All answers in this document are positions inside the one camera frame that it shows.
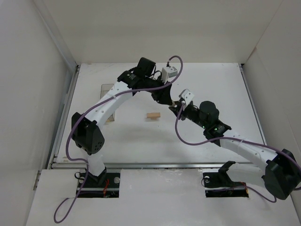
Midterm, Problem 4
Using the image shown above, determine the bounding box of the long rectangular wood block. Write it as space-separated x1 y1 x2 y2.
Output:
146 113 161 119

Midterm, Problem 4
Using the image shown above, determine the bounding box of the clear plastic box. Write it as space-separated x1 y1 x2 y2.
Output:
100 83 116 122

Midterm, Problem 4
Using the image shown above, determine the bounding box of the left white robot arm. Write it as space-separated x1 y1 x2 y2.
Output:
68 57 181 186

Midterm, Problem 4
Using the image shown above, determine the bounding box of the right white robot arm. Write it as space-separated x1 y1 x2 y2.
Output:
169 101 301 200

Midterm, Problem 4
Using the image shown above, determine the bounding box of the white front cover board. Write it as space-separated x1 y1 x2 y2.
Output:
27 169 300 226

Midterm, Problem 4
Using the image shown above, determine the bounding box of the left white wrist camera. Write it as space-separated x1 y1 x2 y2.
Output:
161 66 178 83

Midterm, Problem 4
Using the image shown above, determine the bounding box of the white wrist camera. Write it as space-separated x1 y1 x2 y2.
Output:
161 66 178 83
179 89 195 105

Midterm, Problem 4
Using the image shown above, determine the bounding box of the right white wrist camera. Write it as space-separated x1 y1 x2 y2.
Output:
179 89 195 105

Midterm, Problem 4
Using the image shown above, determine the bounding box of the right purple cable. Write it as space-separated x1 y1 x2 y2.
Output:
174 103 301 203

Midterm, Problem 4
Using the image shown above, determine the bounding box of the purple cable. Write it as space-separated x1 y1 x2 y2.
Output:
174 103 301 203
54 55 184 224

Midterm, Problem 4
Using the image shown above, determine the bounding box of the aluminium front rail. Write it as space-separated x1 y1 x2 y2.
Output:
48 162 275 170

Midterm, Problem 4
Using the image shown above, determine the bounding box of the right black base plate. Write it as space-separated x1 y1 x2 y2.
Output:
202 172 249 198

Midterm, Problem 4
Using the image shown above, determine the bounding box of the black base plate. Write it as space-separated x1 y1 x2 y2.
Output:
74 172 120 198
202 172 249 198

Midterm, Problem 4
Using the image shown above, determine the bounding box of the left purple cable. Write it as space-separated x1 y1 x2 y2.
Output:
54 55 184 224

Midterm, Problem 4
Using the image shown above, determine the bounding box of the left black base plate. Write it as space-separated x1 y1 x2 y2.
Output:
74 172 120 198

